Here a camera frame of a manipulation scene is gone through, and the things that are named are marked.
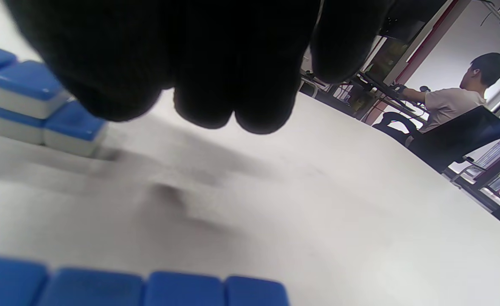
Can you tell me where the person's right hand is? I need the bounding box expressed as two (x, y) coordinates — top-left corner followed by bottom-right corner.
(3, 0), (393, 135)

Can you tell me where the blue mahjong tile wall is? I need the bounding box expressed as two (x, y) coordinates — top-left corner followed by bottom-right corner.
(0, 41), (108, 159)
(0, 254), (291, 306)

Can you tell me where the cluttered equipment desk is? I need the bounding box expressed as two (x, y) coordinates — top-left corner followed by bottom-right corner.
(301, 70), (424, 125)

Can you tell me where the black office chair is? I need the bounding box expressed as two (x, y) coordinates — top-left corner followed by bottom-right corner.
(372, 105), (500, 174)

